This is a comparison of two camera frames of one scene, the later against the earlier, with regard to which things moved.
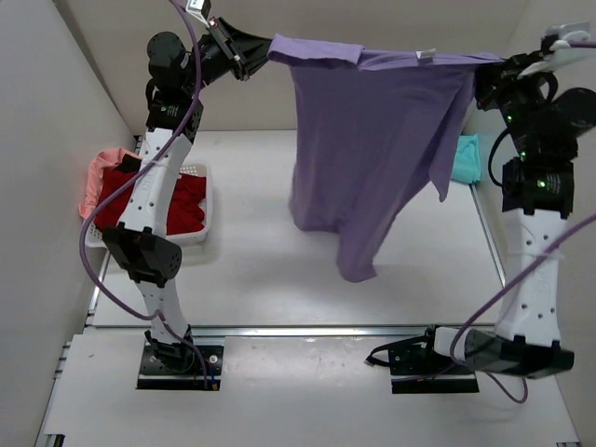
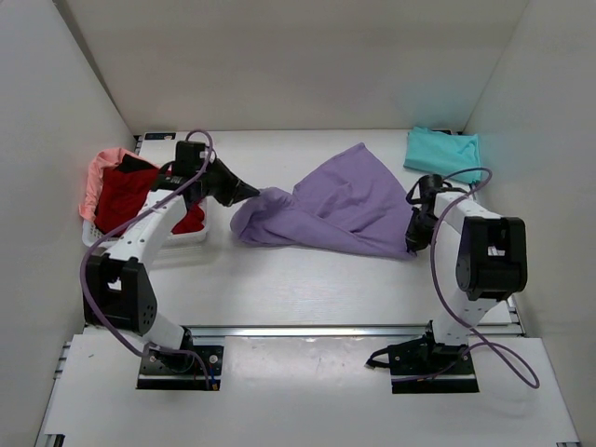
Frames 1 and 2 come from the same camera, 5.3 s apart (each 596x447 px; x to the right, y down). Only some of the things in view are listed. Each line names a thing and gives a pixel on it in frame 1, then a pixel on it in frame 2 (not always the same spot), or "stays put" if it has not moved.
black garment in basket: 128,164 stays put
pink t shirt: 101,161 stays put
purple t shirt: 371,130 -> 346,204
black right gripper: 495,79 -> 414,240
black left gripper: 250,49 -> 236,189
